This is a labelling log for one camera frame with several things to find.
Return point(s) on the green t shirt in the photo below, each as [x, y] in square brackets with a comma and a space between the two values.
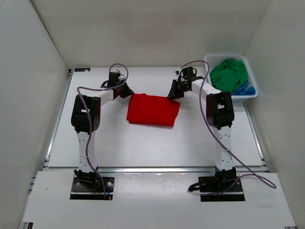
[229, 75]

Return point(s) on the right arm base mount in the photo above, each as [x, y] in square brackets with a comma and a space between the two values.
[212, 189]

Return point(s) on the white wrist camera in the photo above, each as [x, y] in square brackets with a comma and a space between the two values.
[177, 71]
[117, 72]

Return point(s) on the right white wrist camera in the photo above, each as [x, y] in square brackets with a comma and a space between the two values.
[177, 71]

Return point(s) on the dark label sticker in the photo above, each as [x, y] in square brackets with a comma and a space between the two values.
[82, 69]

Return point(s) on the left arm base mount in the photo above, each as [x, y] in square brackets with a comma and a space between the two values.
[89, 186]

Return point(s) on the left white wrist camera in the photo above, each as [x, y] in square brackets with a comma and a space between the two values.
[117, 72]

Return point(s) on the white plastic basket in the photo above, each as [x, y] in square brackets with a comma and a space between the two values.
[214, 60]

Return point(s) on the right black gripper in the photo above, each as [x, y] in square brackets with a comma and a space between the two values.
[174, 94]

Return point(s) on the red t shirt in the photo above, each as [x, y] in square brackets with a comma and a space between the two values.
[153, 110]

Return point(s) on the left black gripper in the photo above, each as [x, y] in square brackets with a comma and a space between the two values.
[127, 93]

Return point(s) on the blue t shirt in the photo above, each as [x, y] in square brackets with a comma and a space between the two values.
[245, 89]

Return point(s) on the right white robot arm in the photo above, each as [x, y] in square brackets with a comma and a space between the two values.
[219, 116]

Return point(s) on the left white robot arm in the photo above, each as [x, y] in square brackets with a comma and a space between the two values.
[86, 118]

